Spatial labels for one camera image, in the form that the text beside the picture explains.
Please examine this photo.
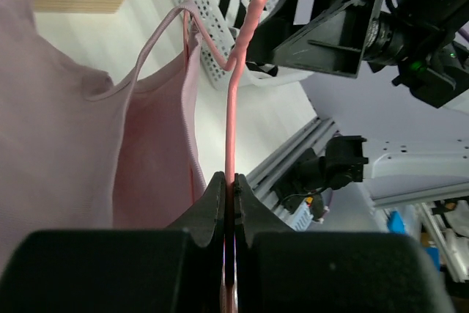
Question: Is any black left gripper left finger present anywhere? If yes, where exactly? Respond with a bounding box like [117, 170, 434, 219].
[1, 172, 226, 312]

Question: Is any black white striped tank top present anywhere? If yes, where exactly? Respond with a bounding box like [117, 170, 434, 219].
[216, 0, 278, 79]

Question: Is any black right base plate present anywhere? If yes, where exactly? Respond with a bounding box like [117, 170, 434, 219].
[271, 148, 327, 214]

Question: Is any aluminium mounting rail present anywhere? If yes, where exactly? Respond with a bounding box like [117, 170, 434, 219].
[247, 117, 338, 232]

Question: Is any mauve pink tank top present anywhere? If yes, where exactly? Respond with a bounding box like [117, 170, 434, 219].
[1, 0, 206, 265]

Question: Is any white slotted cable duct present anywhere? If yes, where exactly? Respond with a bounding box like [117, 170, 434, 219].
[289, 202, 313, 232]

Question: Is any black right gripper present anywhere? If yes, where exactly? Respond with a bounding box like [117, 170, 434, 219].
[246, 0, 383, 78]

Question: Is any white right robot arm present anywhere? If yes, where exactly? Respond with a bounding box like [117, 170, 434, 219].
[295, 0, 468, 199]

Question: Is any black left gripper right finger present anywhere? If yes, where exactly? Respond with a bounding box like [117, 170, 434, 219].
[234, 174, 454, 312]

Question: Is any pink wire hanger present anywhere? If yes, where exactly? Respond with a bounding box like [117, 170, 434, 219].
[180, 0, 267, 312]

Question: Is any white perforated plastic basket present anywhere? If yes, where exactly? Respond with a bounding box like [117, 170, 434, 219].
[155, 0, 316, 92]

